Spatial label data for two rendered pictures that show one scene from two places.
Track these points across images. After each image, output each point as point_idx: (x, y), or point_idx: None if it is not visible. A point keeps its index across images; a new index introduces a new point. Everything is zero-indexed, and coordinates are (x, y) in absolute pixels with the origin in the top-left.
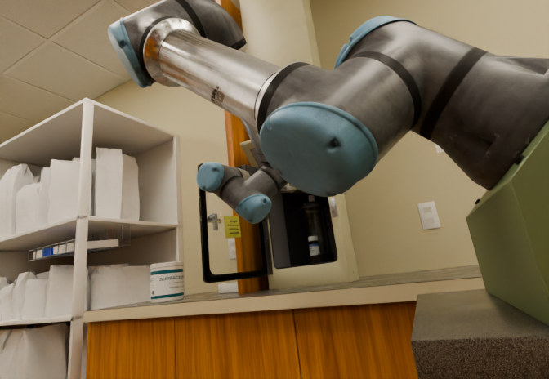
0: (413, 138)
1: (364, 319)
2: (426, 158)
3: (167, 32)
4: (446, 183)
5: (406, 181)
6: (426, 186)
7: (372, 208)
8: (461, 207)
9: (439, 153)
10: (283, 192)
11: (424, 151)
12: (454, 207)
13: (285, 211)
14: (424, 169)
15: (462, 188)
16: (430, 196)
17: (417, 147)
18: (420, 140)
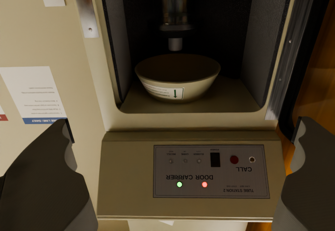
0: (75, 87)
1: None
2: (59, 61)
3: None
4: (34, 27)
5: (81, 39)
6: (56, 28)
7: None
8: None
9: (47, 65)
10: (38, 170)
11: (63, 70)
12: None
13: (245, 25)
14: (61, 50)
15: (15, 17)
16: (51, 14)
17: (70, 76)
18: (68, 84)
